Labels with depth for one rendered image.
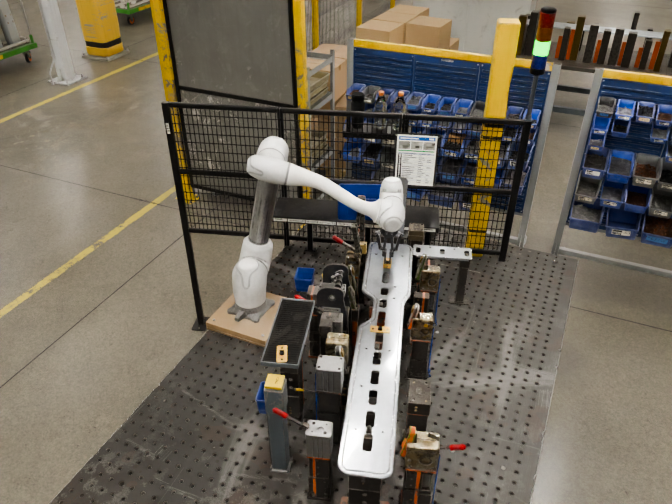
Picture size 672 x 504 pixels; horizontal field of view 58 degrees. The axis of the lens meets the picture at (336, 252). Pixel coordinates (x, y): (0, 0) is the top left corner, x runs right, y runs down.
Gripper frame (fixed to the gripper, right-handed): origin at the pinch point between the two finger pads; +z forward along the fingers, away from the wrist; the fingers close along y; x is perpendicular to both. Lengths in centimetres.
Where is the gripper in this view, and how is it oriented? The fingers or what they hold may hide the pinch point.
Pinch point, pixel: (387, 256)
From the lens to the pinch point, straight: 291.3
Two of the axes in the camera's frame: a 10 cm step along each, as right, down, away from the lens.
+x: 1.3, -5.6, 8.2
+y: 9.9, 0.7, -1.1
